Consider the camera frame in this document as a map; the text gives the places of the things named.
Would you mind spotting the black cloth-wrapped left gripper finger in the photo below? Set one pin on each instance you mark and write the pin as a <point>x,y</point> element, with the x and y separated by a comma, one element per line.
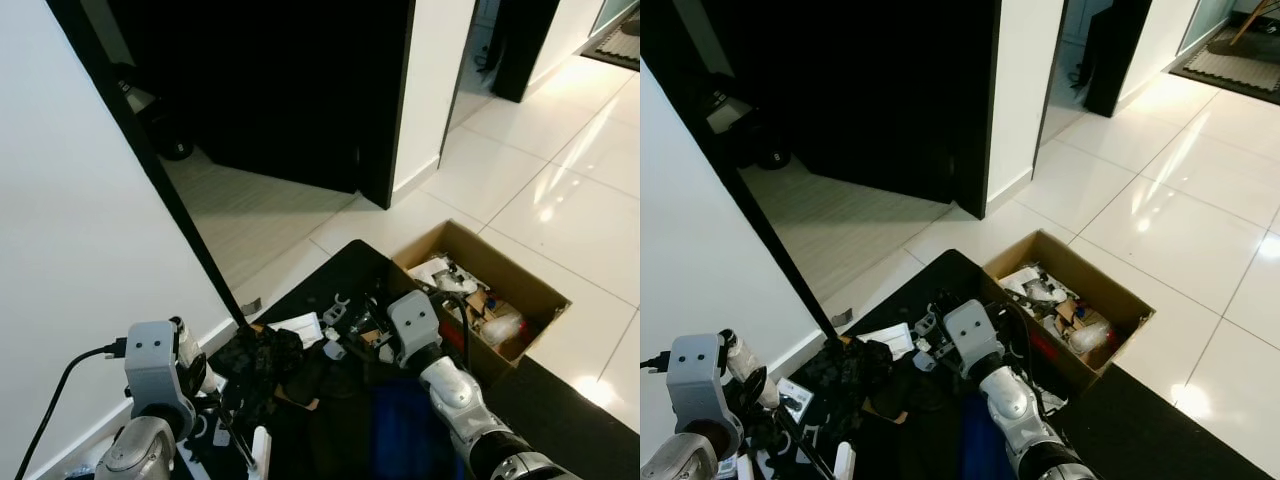
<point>262,355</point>

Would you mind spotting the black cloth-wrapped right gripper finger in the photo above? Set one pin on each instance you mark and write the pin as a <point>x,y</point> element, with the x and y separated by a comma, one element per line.
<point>860,370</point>

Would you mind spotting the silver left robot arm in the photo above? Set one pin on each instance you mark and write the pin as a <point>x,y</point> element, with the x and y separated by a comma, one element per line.
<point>135,450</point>
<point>680,462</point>

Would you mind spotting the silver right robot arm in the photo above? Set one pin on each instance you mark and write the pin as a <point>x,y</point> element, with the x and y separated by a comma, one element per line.
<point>1020,415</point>
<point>470,410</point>

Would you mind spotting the black floor mat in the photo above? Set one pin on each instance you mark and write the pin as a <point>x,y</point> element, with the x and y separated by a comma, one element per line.
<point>570,430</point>
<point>1150,440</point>

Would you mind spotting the white crumpled paper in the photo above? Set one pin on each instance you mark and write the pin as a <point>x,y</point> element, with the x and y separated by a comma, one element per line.
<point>1022,280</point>
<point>430,270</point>

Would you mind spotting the thin black stick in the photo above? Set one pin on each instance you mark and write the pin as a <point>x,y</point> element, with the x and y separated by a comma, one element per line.
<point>805,450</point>
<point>232,435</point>

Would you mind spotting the small white plastic piece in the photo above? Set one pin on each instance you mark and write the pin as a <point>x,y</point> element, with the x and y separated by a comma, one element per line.
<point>260,450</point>
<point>845,462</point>

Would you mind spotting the dark blue object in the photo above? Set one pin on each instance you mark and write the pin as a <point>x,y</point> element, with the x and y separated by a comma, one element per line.
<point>985,445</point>
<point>405,435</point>

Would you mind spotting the clear plastic bag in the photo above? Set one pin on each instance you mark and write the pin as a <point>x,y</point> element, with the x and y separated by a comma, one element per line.
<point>503,327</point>
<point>1090,335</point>

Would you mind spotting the brown cardboard box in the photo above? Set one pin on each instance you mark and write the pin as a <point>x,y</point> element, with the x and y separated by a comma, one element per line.
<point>1110,300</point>
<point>520,290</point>

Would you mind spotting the black wheeled device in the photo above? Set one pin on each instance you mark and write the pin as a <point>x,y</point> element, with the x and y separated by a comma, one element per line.
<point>172,135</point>
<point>765,145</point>

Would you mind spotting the large black door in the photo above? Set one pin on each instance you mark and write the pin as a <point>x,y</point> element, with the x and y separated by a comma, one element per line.
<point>860,90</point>
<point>270,90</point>

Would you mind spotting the narrow black door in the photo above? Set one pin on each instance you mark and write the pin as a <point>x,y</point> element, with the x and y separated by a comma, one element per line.
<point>522,45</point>
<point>1115,50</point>

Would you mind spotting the dark grey doormat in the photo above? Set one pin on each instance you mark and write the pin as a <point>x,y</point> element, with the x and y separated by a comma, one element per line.
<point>1235,70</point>
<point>615,45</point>

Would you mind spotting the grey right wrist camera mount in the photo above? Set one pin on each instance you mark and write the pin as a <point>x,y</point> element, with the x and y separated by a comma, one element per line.
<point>972,335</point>
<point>413,325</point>

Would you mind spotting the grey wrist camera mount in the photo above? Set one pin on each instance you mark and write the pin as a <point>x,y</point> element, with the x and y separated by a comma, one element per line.
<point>695,380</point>
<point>413,325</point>
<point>155,365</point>
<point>972,335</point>

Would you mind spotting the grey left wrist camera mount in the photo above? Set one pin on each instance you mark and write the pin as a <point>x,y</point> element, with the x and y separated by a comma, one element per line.
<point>695,380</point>
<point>155,365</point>

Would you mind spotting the black door frame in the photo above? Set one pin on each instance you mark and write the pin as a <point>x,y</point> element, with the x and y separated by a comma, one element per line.
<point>150,160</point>
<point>745,190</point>

